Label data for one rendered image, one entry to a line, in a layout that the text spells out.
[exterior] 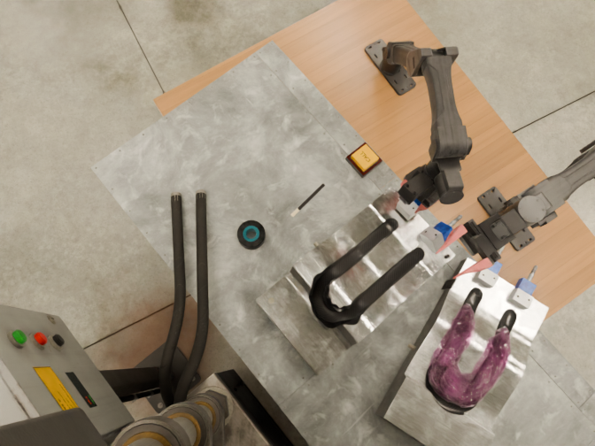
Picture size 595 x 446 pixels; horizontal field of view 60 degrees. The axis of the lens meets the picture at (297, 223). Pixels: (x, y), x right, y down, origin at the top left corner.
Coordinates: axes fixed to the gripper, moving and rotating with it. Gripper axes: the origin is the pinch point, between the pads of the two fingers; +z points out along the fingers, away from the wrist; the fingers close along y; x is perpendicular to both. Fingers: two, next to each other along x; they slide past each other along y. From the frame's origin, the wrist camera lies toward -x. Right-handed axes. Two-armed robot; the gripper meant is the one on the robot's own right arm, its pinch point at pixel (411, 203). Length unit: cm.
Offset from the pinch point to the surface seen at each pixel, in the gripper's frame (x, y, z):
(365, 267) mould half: -16.9, 4.6, 12.3
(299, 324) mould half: -37.8, 4.5, 23.0
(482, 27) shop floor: 155, -61, 38
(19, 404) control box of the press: -100, -5, -20
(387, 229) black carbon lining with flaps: -5.4, 0.4, 8.3
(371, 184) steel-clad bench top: 4.9, -14.2, 11.8
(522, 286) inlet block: 14.1, 36.0, 6.3
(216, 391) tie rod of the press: -62, 3, 39
